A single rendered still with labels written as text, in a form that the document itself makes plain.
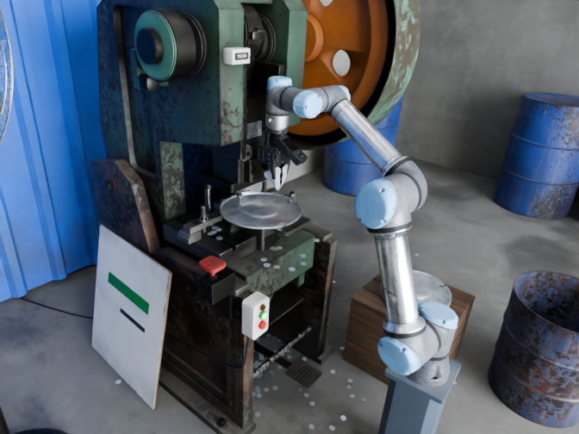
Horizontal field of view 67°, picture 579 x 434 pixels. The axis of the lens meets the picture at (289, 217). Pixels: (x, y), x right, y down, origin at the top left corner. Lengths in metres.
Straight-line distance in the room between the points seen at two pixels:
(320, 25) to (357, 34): 0.16
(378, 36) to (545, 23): 2.97
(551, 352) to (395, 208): 1.02
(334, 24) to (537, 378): 1.52
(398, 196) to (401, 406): 0.71
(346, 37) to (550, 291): 1.39
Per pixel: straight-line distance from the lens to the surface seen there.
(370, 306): 1.88
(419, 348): 1.27
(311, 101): 1.29
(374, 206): 1.12
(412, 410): 1.54
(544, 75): 4.45
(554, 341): 1.91
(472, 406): 2.12
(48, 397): 2.11
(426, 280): 2.05
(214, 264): 1.31
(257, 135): 1.52
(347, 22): 1.69
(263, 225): 1.48
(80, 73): 2.49
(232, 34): 1.32
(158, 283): 1.68
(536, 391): 2.06
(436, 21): 4.70
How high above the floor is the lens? 1.47
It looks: 27 degrees down
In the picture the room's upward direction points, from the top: 4 degrees clockwise
